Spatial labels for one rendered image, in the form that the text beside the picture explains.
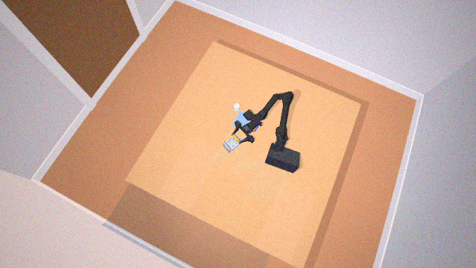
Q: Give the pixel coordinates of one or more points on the light blue mat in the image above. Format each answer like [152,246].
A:
[241,119]

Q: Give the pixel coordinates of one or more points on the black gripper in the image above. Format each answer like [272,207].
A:
[249,137]

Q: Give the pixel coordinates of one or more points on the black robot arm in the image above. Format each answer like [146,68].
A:
[281,131]

